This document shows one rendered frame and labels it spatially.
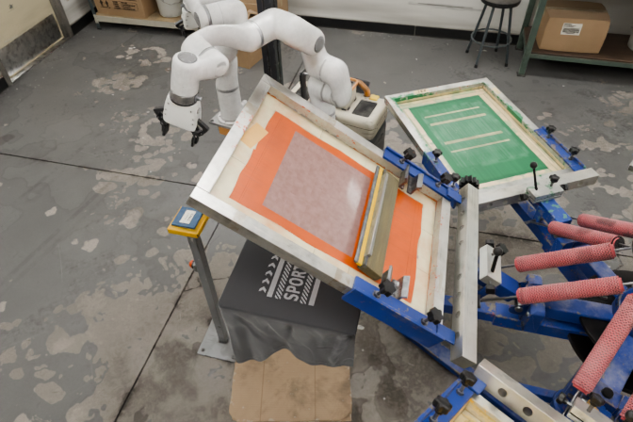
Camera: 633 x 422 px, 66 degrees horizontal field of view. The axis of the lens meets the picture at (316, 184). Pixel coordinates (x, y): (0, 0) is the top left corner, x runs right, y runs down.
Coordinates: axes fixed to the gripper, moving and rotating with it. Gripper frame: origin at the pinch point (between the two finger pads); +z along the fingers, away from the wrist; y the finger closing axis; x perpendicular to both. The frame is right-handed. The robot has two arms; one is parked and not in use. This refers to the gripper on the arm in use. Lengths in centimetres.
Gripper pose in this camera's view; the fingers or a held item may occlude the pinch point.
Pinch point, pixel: (180, 136)
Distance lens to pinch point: 154.3
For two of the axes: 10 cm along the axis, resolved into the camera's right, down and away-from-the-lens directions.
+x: -2.4, 6.7, -7.0
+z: -2.7, 6.5, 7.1
